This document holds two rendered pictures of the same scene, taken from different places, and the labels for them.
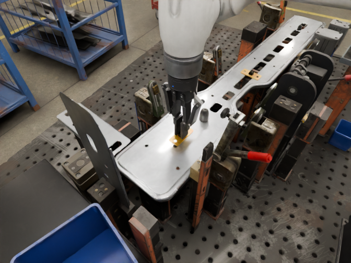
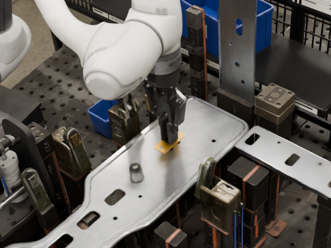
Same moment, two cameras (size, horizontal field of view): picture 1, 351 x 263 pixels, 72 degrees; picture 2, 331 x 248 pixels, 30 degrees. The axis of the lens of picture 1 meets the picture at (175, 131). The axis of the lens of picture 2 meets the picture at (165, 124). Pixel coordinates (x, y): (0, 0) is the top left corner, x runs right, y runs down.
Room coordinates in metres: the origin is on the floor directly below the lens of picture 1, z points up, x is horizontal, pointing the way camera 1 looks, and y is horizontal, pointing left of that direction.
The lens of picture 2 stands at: (1.60, 0.08, 2.12)
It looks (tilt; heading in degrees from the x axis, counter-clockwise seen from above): 43 degrees down; 186
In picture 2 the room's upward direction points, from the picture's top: 6 degrees counter-clockwise
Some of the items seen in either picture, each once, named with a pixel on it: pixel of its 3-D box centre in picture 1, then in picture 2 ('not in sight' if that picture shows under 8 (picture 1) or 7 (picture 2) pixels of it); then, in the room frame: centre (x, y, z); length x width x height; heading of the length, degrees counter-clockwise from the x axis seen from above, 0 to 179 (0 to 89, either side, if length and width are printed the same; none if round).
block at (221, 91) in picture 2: (125, 217); (236, 135); (0.29, 0.16, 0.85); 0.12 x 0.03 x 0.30; 50
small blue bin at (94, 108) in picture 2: not in sight; (109, 117); (0.08, -0.25, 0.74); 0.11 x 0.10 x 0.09; 140
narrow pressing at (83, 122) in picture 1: (101, 160); (236, 46); (0.29, 0.16, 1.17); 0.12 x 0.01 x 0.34; 50
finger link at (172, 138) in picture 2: (178, 124); (172, 131); (0.49, -0.01, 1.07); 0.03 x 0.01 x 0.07; 140
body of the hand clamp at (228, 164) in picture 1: (218, 188); (130, 154); (0.38, -0.14, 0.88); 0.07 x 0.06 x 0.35; 50
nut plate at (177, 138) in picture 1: (181, 134); (169, 139); (0.49, -0.02, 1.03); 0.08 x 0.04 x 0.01; 140
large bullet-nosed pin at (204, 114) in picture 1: (204, 115); (136, 172); (0.59, -0.10, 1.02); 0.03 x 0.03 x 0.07
